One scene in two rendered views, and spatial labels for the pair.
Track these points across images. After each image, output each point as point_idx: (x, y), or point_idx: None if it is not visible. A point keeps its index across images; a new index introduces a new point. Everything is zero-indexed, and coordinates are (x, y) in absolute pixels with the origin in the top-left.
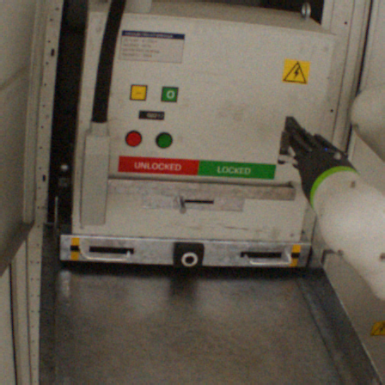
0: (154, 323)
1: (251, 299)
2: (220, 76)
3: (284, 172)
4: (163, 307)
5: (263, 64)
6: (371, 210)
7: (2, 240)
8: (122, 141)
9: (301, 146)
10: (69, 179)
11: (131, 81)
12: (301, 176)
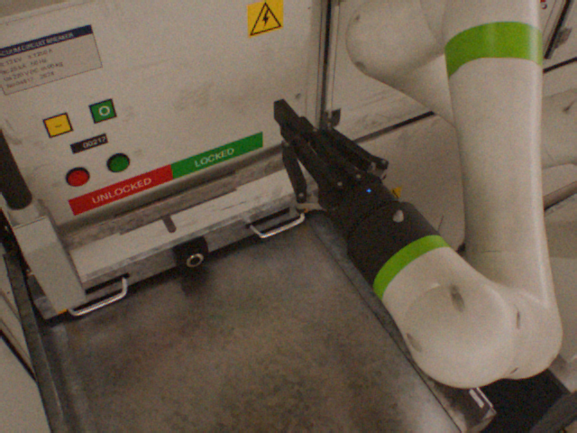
0: (187, 371)
1: (276, 279)
2: (163, 62)
3: (272, 134)
4: (188, 336)
5: (218, 25)
6: (502, 345)
7: None
8: (64, 184)
9: (320, 172)
10: None
11: (41, 115)
12: (339, 232)
